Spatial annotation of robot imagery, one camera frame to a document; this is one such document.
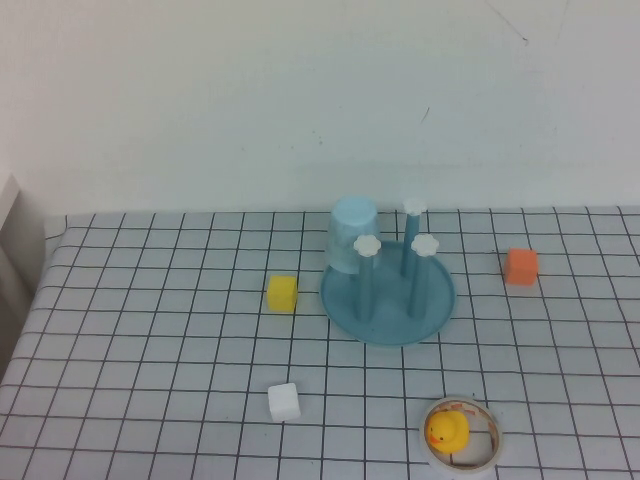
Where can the yellow foam cube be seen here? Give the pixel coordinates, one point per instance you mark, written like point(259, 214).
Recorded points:
point(282, 294)

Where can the orange foam cube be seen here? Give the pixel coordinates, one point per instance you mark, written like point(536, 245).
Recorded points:
point(521, 266)

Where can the white tape roll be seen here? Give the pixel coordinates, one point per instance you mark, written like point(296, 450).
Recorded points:
point(495, 442)

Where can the light blue plastic cup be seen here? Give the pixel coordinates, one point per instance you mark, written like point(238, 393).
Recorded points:
point(350, 235)

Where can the white foam cube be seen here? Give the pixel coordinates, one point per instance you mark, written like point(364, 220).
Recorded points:
point(284, 403)

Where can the blue cup stand white caps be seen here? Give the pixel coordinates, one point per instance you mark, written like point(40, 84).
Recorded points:
point(387, 305)

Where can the white box edge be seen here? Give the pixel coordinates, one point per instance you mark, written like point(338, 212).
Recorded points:
point(12, 225)

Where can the yellow rubber duck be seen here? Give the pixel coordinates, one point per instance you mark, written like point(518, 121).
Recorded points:
point(447, 432)

